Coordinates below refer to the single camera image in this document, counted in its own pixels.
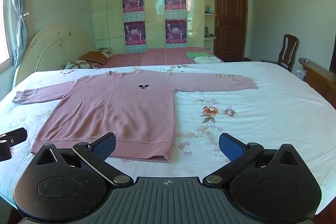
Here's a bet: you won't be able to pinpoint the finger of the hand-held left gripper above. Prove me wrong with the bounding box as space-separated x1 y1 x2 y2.
0 127 28 161

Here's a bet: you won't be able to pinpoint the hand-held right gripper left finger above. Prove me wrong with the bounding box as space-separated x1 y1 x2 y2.
35 132 134 187

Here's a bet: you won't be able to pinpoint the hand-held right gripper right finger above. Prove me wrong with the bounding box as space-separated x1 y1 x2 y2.
203 133 302 185

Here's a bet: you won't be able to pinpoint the pink sweater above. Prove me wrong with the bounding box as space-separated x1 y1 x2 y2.
12 69 259 163

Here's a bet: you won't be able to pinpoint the folded white clothes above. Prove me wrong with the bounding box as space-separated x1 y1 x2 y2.
193 56 221 64

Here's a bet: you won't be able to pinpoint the folded green clothes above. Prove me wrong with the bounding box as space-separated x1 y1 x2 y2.
185 51 213 59

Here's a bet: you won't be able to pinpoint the white floral bedsheet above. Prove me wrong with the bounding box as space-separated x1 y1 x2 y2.
0 61 336 214

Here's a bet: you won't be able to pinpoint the floral patterned pillow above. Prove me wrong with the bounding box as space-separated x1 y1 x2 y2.
61 60 99 70

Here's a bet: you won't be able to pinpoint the brown striped pillow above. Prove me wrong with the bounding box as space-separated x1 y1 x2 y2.
80 51 111 65

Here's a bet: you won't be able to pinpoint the small floral cushion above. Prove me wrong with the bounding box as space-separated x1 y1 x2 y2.
98 48 114 59

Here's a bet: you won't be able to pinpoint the cream round headboard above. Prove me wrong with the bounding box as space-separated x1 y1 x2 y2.
13 24 95 85

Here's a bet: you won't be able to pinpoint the pink checked bedspread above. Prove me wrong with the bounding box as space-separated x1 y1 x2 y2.
104 47 223 67

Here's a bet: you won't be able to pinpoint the wooden side cabinet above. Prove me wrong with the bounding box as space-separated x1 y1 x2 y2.
298 57 336 109

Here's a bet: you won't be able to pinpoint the dark wooden chair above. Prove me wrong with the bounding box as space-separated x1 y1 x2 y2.
261 34 300 73

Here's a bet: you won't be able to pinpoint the window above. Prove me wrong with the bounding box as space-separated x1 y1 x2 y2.
0 0 11 67

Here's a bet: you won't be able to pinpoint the brown wooden door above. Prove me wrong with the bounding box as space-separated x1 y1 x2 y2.
214 0 248 62

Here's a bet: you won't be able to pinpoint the cream corner shelf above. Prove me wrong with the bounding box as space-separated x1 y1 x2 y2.
203 0 218 50

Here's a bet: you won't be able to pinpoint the dark television screen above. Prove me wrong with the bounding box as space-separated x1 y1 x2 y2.
329 30 336 79

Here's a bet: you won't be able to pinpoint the purple wall poster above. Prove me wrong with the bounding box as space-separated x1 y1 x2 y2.
122 0 145 21
123 20 146 54
164 0 187 19
165 19 187 47

